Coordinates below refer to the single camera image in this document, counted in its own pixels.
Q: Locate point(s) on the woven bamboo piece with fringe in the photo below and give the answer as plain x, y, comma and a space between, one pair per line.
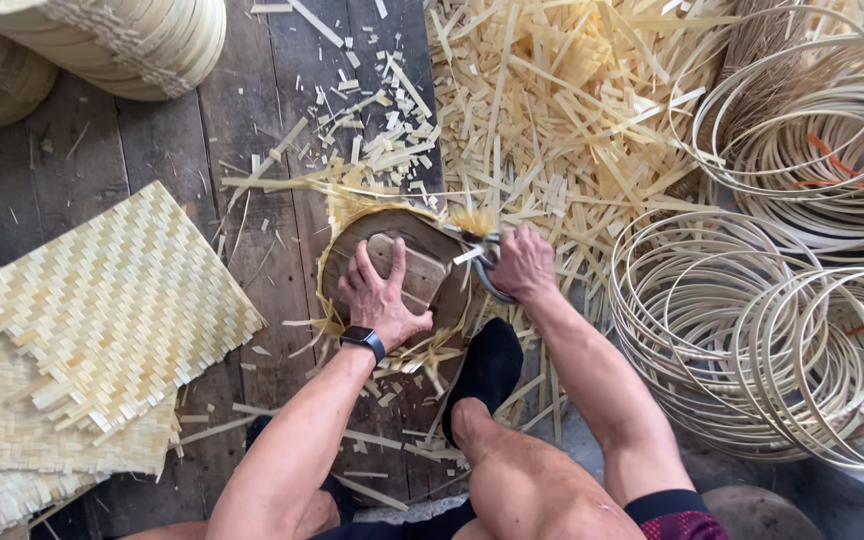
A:
473, 221

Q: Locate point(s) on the black smart watch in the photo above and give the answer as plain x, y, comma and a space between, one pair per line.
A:
363, 339

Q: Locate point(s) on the person's right fingers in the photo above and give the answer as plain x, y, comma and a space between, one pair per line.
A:
505, 244

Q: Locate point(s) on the round wooden mould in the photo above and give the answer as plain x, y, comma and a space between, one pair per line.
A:
432, 255

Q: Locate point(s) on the person's right leg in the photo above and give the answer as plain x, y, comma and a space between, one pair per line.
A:
529, 480

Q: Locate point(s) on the person's left hand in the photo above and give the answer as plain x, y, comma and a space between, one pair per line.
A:
376, 304

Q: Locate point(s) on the black shorts with red print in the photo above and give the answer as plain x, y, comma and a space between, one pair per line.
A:
664, 511

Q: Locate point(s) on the heap of small bamboo hoops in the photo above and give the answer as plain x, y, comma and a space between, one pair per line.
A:
747, 337

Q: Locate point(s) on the person's leg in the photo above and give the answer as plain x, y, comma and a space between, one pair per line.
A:
312, 521
529, 480

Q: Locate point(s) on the grey metal shears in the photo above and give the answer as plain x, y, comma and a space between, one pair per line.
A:
483, 279

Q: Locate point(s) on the brown round seat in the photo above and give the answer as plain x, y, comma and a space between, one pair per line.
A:
758, 517

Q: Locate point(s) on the person's right hand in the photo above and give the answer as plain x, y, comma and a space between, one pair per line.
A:
526, 262

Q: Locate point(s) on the person's left leg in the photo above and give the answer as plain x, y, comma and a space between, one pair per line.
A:
312, 521

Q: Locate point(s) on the heap of large bamboo hoops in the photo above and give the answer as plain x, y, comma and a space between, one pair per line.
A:
814, 157

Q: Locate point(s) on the pile of bamboo strip scraps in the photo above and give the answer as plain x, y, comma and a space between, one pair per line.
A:
567, 127

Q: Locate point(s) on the stack of pale woven baskets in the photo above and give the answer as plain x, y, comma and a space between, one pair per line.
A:
132, 41

